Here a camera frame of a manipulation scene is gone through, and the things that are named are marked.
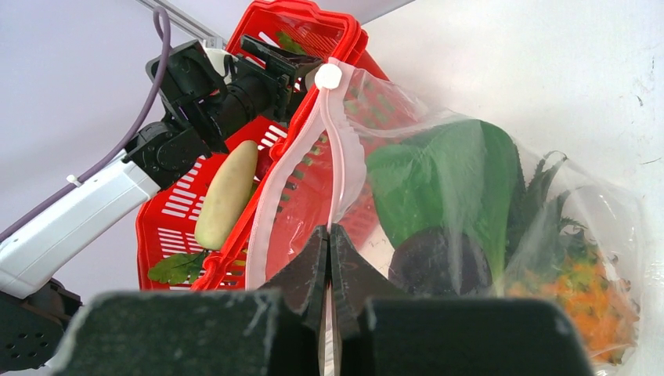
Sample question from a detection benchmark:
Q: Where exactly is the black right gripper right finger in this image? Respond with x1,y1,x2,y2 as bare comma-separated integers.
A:
330,224,594,375

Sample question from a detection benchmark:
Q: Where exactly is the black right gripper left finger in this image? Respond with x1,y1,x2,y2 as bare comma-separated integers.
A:
52,226,328,375

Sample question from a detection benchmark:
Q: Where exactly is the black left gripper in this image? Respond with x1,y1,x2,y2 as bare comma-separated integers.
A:
145,35,323,154

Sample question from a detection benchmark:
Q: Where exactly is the red plastic shopping basket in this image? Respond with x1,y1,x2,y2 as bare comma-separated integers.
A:
135,1,384,290

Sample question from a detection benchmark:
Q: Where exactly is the dark purple round fruit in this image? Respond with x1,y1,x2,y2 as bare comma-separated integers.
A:
388,226,493,297

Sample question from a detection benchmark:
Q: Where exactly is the clear zip top bag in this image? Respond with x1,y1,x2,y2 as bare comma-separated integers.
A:
245,59,644,375

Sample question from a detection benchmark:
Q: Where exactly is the green leafy bok choy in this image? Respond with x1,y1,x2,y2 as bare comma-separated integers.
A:
366,120,519,277

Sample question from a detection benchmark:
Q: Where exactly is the toy pineapple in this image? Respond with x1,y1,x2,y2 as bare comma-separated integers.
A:
503,150,639,366

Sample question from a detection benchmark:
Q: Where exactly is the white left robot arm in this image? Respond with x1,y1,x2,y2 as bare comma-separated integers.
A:
1,35,322,372

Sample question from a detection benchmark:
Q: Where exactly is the green leaf sprig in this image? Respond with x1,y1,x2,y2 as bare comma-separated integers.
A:
275,31,307,55

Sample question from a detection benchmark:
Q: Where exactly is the green parsley sprig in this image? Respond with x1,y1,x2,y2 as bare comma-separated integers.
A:
147,250,209,285

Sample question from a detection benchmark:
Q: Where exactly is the large white radish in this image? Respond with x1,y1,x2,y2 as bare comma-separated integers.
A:
194,140,258,251

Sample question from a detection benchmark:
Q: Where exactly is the aluminium frame rail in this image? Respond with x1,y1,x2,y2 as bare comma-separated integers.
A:
136,0,227,49

